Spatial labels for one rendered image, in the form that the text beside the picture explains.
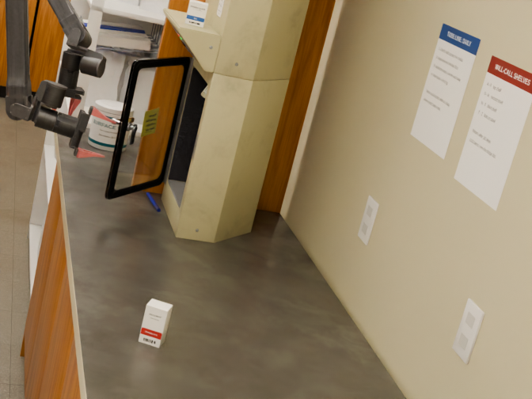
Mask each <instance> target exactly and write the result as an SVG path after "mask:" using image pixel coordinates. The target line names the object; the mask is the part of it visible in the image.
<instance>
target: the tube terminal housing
mask: <svg viewBox="0 0 532 399"><path fill-rule="evenodd" d="M309 2H310V0H225V1H224V4H223V8H222V14H221V18H219V17H218V16H217V15H216V13H217V9H218V6H219V0H206V2H205V3H208V7H207V14H206V17H205V20H206V21H207V22H208V23H209V24H210V25H211V26H212V27H213V28H214V29H215V30H216V31H217V32H218V33H219V34H220V35H221V37H222V39H221V43H220V46H219V50H218V56H217V59H216V64H215V69H214V72H212V73H211V72H206V71H205V70H203V68H202V67H201V66H200V65H199V64H198V63H197V61H196V60H195V59H194V61H193V65H192V69H193V67H194V68H196V69H197V70H198V71H199V73H200V74H201V76H202V77H203V79H204V80H205V81H206V83H207V95H206V98H205V101H204V106H203V111H202V116H201V119H200V122H199V129H198V132H197V134H198V136H199V138H198V141H197V144H196V151H195V154H194V158H193V160H191V163H190V167H189V171H188V176H187V180H186V184H185V187H184V194H183V197H182V201H181V205H180V208H179V207H178V205H177V202H176V200H175V198H174V195H173V192H172V190H171V188H170V186H169V182H168V177H169V173H168V177H167V181H166V184H164V188H163V192H162V195H161V201H162V203H163V205H164V208H165V211H166V214H167V215H168V218H169V221H170V224H171V226H172V228H173V232H174V234H175V237H176V238H185V239H191V240H196V241H206V242H211V243H215V242H218V241H222V240H226V239H228V238H233V237H236V236H239V235H242V234H247V233H250V232H251V229H252V226H253V220H254V217H255V214H256V211H257V205H258V202H259V198H260V193H261V189H262V186H263V183H264V177H265V174H266V171H267V167H268V162H269V158H270V155H271V152H272V146H273V143H274V139H275V136H276V131H277V127H278V124H279V118H280V115H281V112H282V108H283V102H284V99H285V96H286V92H287V87H288V84H289V81H290V76H291V72H292V68H293V65H294V61H295V56H296V52H297V49H298V43H299V40H300V36H301V33H302V28H303V25H304V21H305V18H306V12H307V9H308V5H309ZM193 58H194V57H193Z"/></svg>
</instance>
